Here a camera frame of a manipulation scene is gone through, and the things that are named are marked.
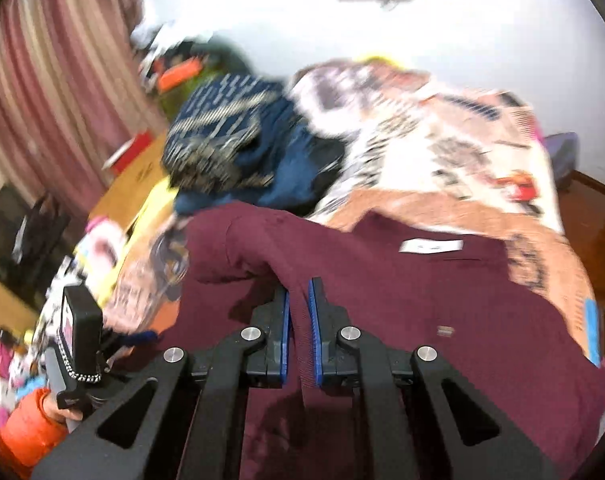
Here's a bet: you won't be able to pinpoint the navy patterned cloth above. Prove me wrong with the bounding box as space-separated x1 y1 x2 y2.
161 74 287 194

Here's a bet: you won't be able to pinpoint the grey purple backpack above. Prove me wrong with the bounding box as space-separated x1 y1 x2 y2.
545 132 579 191

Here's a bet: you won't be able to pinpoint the person left hand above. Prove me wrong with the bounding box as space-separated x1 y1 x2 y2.
43 403 83 424

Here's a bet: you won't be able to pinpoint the brown cardboard box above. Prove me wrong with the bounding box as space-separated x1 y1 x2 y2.
88 134 166 231

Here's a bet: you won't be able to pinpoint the yellow garment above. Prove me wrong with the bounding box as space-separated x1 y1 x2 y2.
75 177 178 308

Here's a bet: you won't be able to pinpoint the yellow pillow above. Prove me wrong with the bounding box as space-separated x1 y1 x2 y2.
360 55 403 70

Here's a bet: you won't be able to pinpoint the dark blue jeans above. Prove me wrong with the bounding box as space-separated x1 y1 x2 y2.
173 98 346 216

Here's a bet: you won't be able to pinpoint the red box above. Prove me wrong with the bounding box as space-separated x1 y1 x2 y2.
103 130 154 177

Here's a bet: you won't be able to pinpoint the orange left sleeve forearm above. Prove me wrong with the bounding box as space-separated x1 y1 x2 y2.
0 388 68 479

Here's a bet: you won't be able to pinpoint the striped pink curtain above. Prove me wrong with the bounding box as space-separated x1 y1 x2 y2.
0 0 167 219

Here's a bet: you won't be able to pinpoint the maroon button shirt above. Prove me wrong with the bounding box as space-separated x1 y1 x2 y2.
162 203 605 479

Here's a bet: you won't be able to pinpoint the colourful bed sheet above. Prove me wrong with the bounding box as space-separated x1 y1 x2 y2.
583 299 601 367

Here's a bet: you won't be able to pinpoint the orange box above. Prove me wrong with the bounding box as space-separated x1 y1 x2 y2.
156 58 203 93

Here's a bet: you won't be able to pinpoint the newspaper print blanket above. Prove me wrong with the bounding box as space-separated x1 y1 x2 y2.
290 61 595 354

